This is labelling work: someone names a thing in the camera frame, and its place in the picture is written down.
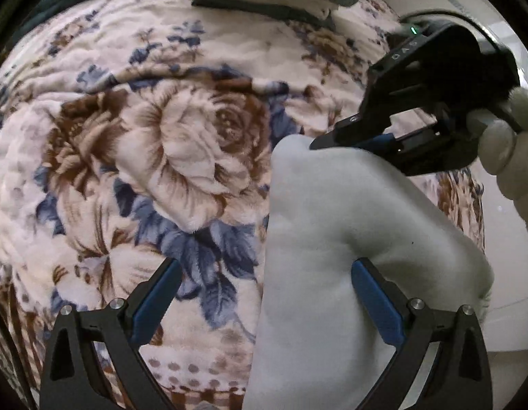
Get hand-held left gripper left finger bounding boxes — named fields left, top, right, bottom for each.
left=39, top=258, right=183, bottom=410

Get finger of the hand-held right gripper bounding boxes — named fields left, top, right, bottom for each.
left=309, top=113, right=396, bottom=155

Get light green fleece pants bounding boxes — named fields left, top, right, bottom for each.
left=242, top=134, right=496, bottom=410

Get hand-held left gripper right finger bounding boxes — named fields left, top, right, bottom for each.
left=350, top=257, right=494, bottom=410

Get person's right hand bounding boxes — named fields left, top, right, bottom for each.
left=466, top=86, right=528, bottom=241

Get floral fleece blanket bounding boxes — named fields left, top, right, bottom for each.
left=0, top=0, right=487, bottom=410

